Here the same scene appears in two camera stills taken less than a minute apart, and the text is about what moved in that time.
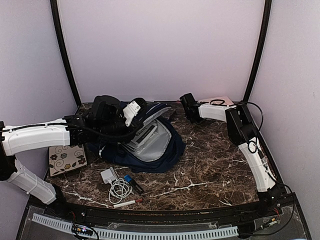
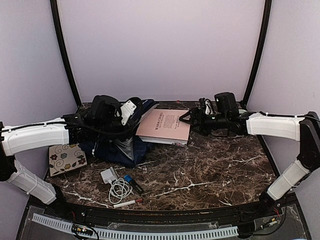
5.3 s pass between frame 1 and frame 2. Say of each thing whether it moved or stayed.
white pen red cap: stayed
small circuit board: stayed
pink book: moved
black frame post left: stayed
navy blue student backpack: moved
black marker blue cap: stayed
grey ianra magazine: moved
